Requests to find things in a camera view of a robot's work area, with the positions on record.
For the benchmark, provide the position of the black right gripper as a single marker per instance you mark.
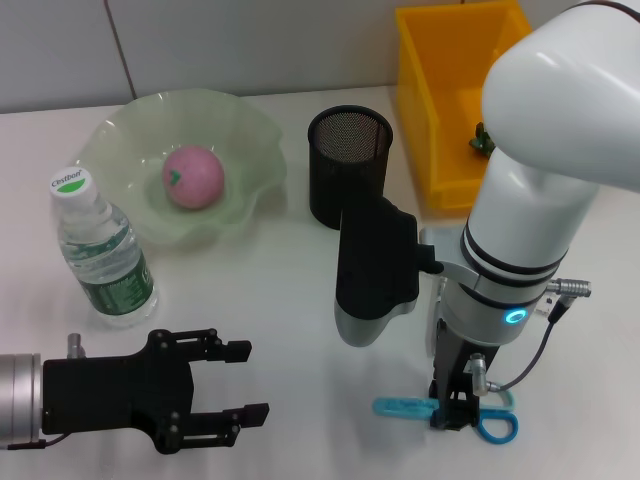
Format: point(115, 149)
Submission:
point(452, 365)

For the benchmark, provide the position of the yellow plastic bin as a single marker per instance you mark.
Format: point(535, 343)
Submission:
point(425, 100)

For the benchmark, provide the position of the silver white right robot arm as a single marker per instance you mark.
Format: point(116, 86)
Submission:
point(530, 200)

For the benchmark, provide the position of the black mesh pen holder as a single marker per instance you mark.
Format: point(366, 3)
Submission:
point(345, 165)

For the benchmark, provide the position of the clear water bottle green label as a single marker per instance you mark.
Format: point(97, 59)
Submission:
point(107, 260)

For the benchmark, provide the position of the pink peach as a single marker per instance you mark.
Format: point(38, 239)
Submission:
point(195, 177)

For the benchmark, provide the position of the green glass fruit plate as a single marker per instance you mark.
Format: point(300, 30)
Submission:
point(240, 150)

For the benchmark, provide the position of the blue scissors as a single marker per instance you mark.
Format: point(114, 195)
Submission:
point(400, 407)

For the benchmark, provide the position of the silver pen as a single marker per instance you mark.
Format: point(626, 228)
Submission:
point(439, 292)

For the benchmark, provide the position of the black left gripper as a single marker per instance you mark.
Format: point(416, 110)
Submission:
point(100, 395)

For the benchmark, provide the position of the green plastic wrapper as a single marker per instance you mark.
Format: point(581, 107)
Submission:
point(481, 142)

